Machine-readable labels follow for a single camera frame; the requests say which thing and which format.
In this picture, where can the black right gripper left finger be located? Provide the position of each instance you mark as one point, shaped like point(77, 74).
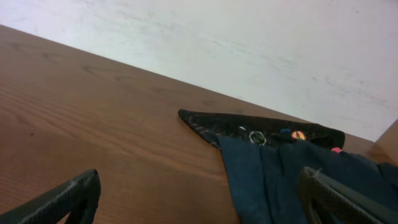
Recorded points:
point(76, 199)

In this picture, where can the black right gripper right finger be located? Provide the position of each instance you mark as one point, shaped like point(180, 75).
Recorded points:
point(325, 200)

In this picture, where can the red garment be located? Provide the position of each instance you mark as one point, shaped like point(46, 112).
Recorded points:
point(336, 149)

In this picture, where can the black patterned shorts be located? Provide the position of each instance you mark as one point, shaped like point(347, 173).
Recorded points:
point(259, 130)

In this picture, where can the dark blue garment in pile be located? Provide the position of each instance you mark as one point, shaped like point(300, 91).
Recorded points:
point(263, 179)

